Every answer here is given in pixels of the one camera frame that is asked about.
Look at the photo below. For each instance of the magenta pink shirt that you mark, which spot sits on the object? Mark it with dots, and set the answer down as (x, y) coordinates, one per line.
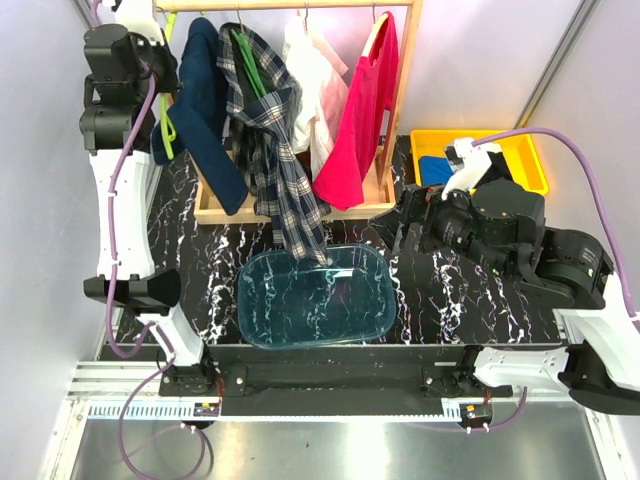
(370, 96)

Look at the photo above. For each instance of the clear blue plastic basin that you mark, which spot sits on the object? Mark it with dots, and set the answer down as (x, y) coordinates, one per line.
(285, 304)

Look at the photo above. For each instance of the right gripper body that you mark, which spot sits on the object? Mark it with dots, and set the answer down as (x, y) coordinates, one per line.
(447, 222)

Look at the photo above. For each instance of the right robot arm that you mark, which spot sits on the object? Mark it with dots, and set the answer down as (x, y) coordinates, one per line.
(501, 228)

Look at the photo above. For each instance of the blue denim skirt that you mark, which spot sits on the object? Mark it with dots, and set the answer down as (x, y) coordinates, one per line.
(199, 115)

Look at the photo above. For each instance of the yellow plastic tray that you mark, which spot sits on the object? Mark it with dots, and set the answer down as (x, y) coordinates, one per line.
(520, 154)

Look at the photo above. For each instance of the navy plaid skirt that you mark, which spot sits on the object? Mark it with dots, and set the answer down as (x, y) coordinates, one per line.
(258, 126)

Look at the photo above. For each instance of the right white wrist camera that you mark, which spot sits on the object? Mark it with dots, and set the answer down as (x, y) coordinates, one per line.
(469, 164)

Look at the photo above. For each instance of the wooden clothes rack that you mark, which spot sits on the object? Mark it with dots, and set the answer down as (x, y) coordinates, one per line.
(295, 204)

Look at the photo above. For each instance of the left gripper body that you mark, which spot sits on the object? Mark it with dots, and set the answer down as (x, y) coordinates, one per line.
(157, 58)

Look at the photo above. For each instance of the folded blue cloth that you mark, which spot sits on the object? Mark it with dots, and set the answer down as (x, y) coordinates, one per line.
(434, 170)

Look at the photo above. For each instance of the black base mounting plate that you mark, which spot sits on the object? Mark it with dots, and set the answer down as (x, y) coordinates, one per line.
(242, 371)

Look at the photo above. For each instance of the lime green hanger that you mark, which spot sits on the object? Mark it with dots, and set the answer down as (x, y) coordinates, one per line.
(168, 133)

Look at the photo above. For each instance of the white pink garment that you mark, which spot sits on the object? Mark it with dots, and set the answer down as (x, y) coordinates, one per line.
(322, 99)

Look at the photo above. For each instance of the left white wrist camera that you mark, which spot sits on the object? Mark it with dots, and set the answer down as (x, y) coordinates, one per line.
(138, 16)

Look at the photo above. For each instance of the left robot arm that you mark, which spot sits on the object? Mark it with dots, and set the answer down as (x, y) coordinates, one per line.
(130, 64)

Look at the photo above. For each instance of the pale pink hanger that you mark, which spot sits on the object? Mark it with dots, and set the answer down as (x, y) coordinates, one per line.
(319, 41)

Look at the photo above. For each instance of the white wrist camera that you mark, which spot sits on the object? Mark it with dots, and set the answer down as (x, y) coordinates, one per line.
(469, 164)
(138, 16)

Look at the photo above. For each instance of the dark green hanger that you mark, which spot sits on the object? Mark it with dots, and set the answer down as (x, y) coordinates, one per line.
(249, 63)

